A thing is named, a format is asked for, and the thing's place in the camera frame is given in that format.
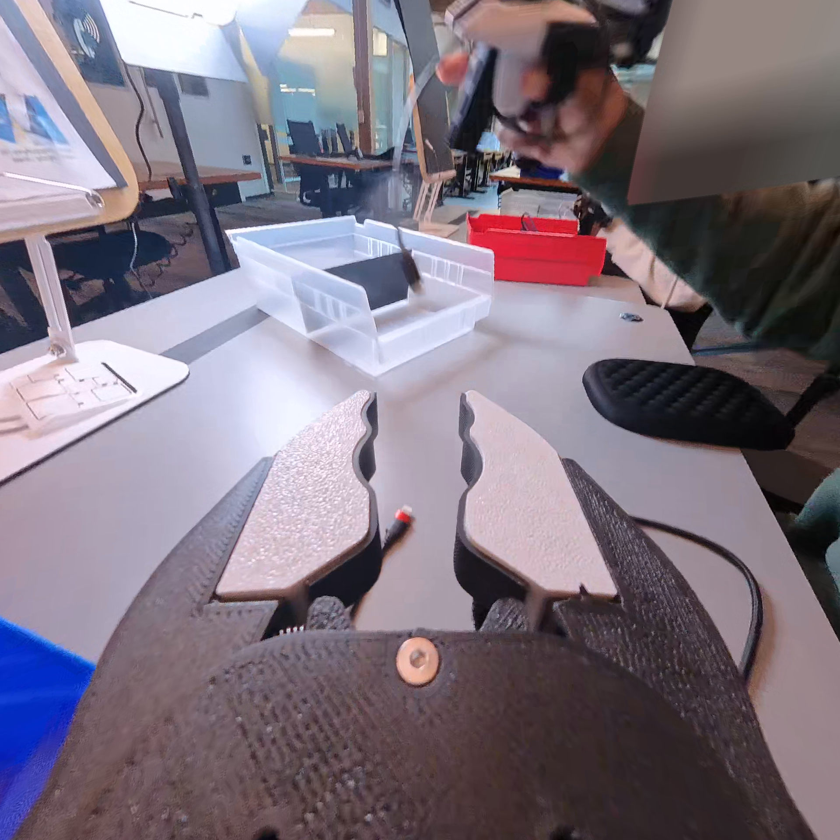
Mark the black mesh armrest pad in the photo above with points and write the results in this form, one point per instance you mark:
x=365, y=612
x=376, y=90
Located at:
x=682, y=400

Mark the black usb hub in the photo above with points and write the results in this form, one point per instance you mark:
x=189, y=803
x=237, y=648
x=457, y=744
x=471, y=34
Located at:
x=411, y=266

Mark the person's right forearm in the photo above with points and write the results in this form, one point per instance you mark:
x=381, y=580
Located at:
x=722, y=262

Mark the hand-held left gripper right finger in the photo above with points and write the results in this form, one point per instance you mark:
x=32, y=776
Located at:
x=531, y=518

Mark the printed instruction sheet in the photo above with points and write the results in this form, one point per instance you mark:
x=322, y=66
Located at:
x=39, y=131

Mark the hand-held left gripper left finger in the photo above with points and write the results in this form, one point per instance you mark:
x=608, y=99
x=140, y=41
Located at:
x=302, y=518

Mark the red plastic bin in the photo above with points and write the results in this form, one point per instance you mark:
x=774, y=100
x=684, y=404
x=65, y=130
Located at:
x=538, y=256

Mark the white document stand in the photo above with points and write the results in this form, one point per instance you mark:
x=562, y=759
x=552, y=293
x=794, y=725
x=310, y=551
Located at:
x=157, y=374

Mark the blue plastic bin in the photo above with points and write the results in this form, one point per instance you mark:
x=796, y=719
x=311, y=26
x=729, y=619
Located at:
x=33, y=689

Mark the person's right hand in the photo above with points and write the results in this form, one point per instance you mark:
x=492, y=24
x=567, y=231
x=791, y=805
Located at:
x=577, y=138

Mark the clear plastic bin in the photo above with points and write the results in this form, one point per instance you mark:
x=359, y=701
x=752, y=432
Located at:
x=433, y=321

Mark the black divider panel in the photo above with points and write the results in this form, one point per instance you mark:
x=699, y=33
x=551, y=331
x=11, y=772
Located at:
x=374, y=279

